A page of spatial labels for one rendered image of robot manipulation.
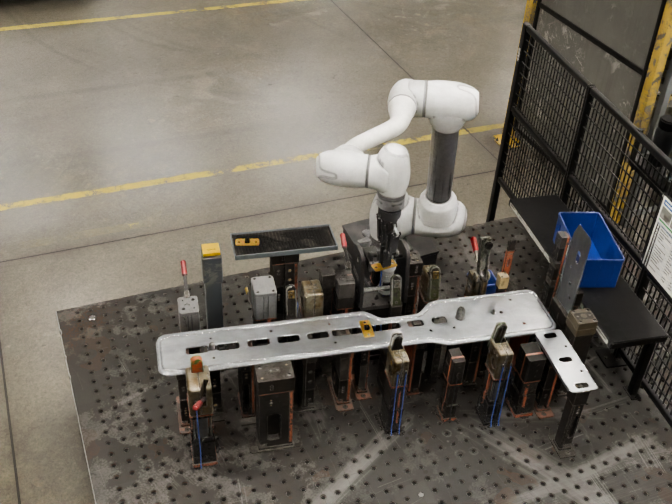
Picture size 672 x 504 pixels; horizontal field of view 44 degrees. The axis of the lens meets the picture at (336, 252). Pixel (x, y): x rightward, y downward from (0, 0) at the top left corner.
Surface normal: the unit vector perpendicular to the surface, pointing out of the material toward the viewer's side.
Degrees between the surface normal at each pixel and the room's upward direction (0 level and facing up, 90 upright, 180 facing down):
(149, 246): 0
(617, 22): 92
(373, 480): 0
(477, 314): 0
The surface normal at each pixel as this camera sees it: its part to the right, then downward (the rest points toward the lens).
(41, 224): 0.04, -0.80
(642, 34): -0.92, 0.21
